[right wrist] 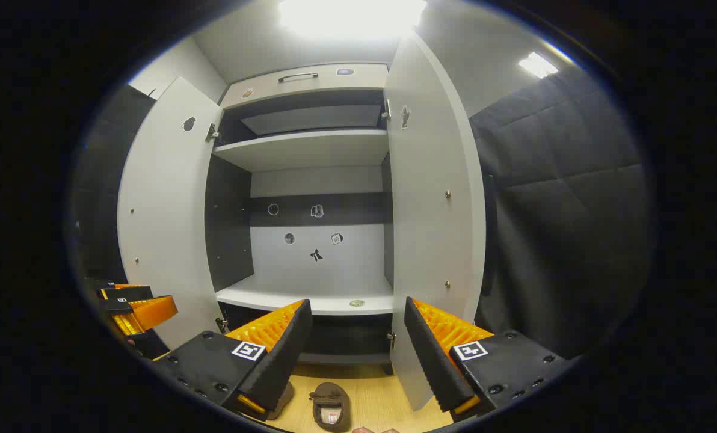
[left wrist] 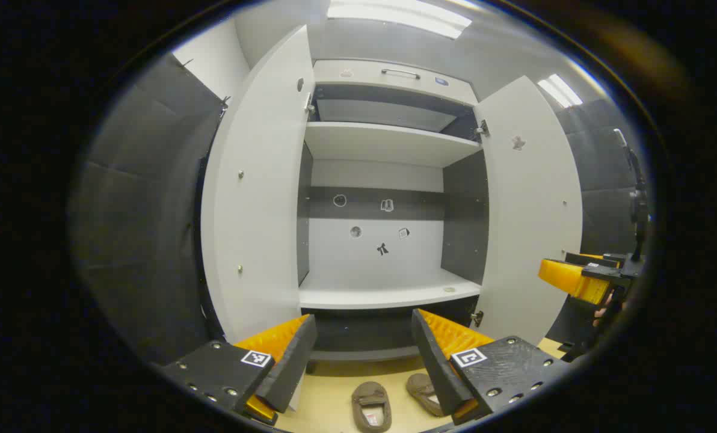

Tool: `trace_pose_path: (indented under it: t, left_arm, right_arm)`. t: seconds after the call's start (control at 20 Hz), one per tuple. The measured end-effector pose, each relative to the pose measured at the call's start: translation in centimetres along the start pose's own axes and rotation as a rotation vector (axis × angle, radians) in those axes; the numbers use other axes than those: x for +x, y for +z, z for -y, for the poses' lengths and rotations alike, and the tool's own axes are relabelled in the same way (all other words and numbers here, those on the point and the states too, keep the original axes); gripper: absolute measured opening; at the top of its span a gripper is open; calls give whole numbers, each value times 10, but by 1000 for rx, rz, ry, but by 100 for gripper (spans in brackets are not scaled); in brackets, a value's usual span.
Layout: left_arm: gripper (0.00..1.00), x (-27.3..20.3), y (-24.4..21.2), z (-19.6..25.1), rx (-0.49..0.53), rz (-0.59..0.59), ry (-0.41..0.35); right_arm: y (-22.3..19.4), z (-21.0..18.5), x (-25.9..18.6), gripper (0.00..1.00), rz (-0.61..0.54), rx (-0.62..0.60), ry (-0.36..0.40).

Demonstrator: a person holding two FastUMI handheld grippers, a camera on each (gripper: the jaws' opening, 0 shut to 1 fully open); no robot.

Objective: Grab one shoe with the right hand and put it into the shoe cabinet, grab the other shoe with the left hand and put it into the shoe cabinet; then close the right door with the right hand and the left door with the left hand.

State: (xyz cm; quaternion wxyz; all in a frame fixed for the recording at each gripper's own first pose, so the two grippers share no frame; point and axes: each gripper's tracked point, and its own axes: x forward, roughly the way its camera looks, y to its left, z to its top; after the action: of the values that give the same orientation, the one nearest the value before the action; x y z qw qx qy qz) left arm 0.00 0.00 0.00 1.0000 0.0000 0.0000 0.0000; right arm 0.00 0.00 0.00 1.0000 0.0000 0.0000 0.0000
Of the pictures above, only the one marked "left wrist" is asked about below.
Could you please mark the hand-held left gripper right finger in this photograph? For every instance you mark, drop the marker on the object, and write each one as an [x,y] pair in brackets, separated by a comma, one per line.
[433,361]

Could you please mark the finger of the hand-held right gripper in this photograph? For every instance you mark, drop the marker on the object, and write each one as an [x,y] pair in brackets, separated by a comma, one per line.
[587,259]
[566,278]

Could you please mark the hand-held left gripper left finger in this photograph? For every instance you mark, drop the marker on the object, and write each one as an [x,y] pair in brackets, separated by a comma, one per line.
[292,361]

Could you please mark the brown slipper shoe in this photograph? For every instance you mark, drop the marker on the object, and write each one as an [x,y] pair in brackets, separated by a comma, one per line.
[421,388]
[370,400]

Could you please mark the white cabinet door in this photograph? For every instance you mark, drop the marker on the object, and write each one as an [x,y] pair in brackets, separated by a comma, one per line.
[533,210]
[256,198]

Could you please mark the white shoe cabinet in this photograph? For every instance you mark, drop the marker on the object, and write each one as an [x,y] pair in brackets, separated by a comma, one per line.
[373,258]

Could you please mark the white cabinet shelf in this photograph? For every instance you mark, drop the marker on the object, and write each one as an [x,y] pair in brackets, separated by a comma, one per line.
[382,291]
[382,141]

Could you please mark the white cabinet drawer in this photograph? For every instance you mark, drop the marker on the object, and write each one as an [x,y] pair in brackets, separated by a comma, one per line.
[358,75]

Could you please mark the black backdrop cloth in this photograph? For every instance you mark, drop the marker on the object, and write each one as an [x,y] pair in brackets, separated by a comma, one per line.
[142,210]
[599,162]

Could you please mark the small ceiling light panel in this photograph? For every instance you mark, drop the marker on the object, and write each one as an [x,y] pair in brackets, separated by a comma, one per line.
[560,90]

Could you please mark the long ceiling light panel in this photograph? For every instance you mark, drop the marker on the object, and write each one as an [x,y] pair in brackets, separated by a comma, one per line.
[397,15]

